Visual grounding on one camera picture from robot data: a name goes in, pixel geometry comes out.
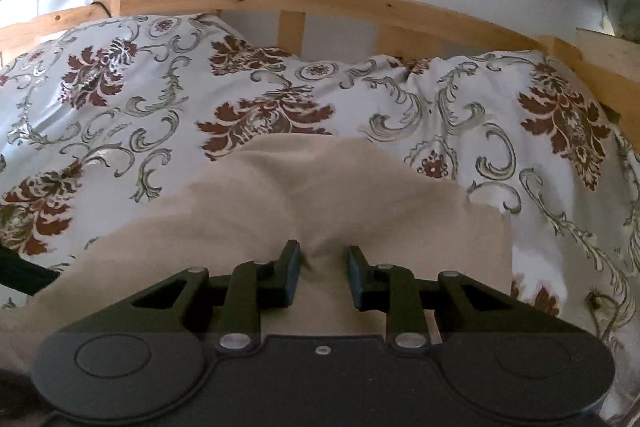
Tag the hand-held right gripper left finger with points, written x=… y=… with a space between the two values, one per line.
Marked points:
x=292 y=277

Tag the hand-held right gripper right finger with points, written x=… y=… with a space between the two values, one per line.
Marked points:
x=356 y=279

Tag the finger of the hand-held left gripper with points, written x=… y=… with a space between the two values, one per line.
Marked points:
x=22 y=272

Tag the beige pants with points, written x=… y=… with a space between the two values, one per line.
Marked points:
x=310 y=187

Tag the floral printed blanket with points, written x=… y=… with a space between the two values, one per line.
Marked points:
x=380 y=107

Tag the wooden bed frame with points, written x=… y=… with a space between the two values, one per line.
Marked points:
x=350 y=4

